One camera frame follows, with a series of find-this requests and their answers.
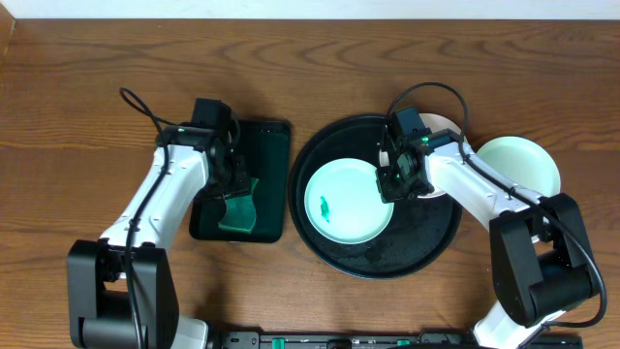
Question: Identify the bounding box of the white pinkish plate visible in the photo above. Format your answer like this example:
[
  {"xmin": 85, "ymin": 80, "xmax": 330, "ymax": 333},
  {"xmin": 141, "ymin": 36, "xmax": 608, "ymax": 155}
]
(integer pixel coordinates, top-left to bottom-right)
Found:
[{"xmin": 378, "ymin": 112, "xmax": 464, "ymax": 200}]

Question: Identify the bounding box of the green scrub sponge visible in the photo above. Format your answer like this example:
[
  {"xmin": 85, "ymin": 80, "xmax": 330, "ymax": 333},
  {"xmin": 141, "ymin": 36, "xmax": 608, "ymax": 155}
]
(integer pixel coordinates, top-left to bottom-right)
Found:
[{"xmin": 218, "ymin": 177, "xmax": 259, "ymax": 234}]

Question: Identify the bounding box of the mint plate with green stain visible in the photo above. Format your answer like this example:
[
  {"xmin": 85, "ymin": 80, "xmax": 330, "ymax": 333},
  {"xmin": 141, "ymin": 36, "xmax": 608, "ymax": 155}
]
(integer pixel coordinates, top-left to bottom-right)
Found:
[{"xmin": 477, "ymin": 136, "xmax": 561, "ymax": 197}]

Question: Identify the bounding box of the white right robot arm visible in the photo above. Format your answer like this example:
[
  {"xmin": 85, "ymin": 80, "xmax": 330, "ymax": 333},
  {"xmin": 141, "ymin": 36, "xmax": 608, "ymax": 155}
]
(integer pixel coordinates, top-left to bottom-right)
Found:
[{"xmin": 377, "ymin": 108, "xmax": 606, "ymax": 348}]

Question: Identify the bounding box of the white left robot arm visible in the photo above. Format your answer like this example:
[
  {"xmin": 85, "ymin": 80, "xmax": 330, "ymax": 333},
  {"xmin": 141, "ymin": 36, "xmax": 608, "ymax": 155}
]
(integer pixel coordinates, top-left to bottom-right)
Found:
[{"xmin": 67, "ymin": 99, "xmax": 251, "ymax": 349}]

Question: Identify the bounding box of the dark green rectangular tray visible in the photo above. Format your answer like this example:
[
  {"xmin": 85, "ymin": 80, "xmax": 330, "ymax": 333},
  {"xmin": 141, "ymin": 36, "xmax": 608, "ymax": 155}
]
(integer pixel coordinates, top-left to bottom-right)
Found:
[{"xmin": 189, "ymin": 120, "xmax": 291, "ymax": 243}]

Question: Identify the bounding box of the black round tray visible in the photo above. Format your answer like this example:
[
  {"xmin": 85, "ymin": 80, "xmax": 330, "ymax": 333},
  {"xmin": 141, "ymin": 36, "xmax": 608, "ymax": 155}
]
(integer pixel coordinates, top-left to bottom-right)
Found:
[{"xmin": 288, "ymin": 114, "xmax": 462, "ymax": 279}]

